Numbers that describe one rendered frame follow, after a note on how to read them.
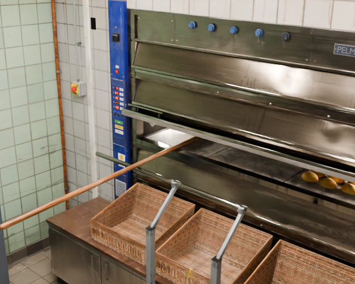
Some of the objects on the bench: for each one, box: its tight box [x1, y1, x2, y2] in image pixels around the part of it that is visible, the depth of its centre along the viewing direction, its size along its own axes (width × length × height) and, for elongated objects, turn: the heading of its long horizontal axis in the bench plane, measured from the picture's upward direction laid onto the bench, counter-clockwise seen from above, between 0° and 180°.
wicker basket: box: [90, 182, 196, 267], centre depth 344 cm, size 49×56×28 cm
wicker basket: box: [155, 208, 273, 284], centre depth 307 cm, size 49×56×28 cm
